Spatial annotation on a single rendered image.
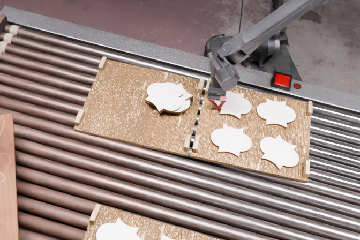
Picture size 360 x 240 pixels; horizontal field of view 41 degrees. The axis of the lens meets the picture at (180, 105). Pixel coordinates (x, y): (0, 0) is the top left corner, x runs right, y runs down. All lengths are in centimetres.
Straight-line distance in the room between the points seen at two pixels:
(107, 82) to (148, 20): 167
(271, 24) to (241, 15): 203
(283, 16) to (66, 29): 93
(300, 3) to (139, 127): 69
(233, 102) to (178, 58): 32
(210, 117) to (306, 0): 54
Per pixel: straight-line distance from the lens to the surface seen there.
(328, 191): 174
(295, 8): 158
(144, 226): 154
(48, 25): 211
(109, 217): 155
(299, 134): 181
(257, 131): 177
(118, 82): 184
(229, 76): 160
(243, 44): 162
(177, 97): 175
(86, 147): 170
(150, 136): 170
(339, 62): 351
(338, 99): 200
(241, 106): 181
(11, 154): 158
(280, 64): 301
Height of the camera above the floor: 235
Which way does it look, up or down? 52 degrees down
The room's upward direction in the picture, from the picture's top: 8 degrees clockwise
